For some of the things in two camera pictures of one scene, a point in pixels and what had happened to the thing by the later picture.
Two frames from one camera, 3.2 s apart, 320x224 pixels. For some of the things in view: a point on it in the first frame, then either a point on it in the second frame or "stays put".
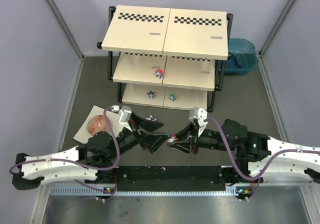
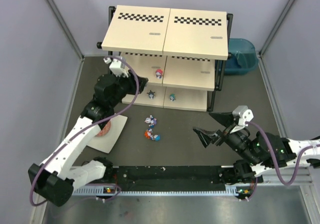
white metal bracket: [200, 114] → [243, 115]
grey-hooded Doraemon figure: [151, 95] stays put
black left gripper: [139, 136] → [137, 85]
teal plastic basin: [244, 57] stays put
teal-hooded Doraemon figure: [172, 97] stays put
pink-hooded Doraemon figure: [158, 73] stays put
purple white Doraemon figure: [151, 118] stays put
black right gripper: [194, 136] → [222, 134]
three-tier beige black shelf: [167, 58] stays put
